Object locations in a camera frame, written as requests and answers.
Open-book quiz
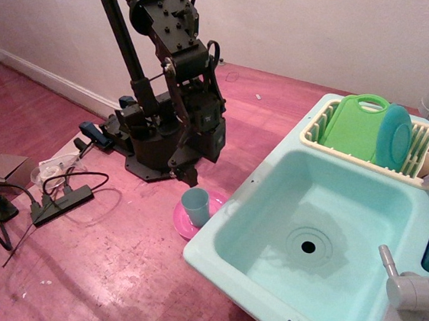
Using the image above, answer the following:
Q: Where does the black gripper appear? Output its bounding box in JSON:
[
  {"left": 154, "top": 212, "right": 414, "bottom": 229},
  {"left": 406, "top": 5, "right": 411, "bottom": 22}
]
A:
[{"left": 168, "top": 117, "right": 226, "bottom": 188}]

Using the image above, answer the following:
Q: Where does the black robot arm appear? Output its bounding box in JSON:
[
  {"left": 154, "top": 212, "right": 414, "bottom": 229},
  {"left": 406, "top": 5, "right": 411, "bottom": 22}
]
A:
[{"left": 80, "top": 0, "right": 226, "bottom": 187}]

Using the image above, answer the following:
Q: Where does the teal plastic cup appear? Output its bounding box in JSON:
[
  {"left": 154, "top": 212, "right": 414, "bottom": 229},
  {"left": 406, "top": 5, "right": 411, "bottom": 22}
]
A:
[{"left": 181, "top": 188, "right": 210, "bottom": 228}]

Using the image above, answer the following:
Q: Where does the light teal toy sink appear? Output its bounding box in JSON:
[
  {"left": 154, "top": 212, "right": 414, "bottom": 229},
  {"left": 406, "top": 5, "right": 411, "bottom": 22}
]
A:
[{"left": 183, "top": 94, "right": 429, "bottom": 321}]

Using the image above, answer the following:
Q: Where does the pink plastic plate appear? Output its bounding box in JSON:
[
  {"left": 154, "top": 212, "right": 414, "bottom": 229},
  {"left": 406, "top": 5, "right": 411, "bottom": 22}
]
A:
[{"left": 173, "top": 191, "right": 227, "bottom": 240}]

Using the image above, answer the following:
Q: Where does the black usb hub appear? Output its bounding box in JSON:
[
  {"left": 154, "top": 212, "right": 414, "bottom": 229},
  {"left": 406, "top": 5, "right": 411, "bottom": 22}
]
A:
[{"left": 30, "top": 185, "right": 94, "bottom": 227}]

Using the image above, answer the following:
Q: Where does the clear plastic bowl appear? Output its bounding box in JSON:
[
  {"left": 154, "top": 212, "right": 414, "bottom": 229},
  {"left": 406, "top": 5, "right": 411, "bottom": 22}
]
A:
[{"left": 30, "top": 154, "right": 86, "bottom": 194}]

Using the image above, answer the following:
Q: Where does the cardboard box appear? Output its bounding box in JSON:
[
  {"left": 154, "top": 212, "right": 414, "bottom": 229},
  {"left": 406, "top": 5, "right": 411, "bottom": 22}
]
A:
[{"left": 0, "top": 153, "right": 36, "bottom": 189}]

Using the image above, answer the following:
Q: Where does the green plastic cutting board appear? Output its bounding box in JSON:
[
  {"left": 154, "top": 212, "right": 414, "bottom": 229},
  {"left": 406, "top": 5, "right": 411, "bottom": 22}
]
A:
[{"left": 318, "top": 94, "right": 390, "bottom": 161}]

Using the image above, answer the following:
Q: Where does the black power adapter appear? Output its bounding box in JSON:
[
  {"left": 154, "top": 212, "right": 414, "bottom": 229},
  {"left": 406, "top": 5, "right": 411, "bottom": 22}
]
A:
[{"left": 0, "top": 194, "right": 19, "bottom": 222}]

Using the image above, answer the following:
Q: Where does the teal plastic plate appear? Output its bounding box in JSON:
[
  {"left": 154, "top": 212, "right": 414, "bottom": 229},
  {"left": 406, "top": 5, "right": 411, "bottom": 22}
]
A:
[{"left": 374, "top": 104, "right": 412, "bottom": 172}]

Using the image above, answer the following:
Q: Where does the cream dish drying rack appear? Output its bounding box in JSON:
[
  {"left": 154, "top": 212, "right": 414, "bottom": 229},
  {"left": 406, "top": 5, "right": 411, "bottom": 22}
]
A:
[{"left": 300, "top": 96, "right": 429, "bottom": 191}]

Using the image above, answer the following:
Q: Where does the grey toy faucet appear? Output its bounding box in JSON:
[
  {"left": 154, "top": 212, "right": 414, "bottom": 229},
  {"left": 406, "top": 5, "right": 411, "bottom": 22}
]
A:
[{"left": 378, "top": 244, "right": 429, "bottom": 315}]

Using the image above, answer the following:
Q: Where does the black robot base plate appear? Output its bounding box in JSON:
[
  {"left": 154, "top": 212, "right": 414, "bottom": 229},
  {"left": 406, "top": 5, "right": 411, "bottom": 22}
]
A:
[{"left": 93, "top": 114, "right": 204, "bottom": 188}]

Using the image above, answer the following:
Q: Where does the blue clamp handle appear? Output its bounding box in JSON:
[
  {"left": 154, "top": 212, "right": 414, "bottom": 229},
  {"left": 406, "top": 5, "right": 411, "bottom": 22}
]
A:
[{"left": 79, "top": 121, "right": 112, "bottom": 149}]

